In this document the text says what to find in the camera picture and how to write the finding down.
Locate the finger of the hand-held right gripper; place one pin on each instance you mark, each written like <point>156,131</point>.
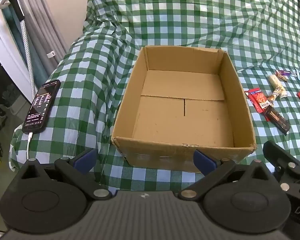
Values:
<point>282,158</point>

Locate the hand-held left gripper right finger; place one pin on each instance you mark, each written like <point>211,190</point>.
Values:
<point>203,161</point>

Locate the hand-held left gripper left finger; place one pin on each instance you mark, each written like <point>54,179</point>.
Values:
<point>86,158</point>

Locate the dark brown chocolate bar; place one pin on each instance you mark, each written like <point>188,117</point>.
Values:
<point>277,120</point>

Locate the brown cardboard box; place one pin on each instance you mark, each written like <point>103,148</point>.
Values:
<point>190,120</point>

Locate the yellow printed snack wrapper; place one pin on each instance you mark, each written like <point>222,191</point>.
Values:
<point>278,93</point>

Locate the pale beige snack bar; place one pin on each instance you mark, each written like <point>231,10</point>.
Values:
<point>274,80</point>

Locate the black smartphone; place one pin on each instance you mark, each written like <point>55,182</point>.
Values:
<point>41,105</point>

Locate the small brown candy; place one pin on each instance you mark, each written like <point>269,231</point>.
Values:
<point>281,77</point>

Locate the small purple candy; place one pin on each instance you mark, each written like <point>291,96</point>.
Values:
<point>285,72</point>

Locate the white curtain clip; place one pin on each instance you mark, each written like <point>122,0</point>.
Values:
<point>50,54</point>

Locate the grey curtain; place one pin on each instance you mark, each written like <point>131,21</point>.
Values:
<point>40,30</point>

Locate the green checked blanket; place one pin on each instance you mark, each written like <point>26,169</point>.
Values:
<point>190,12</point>

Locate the white door frame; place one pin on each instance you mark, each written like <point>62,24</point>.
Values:
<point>7,50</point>

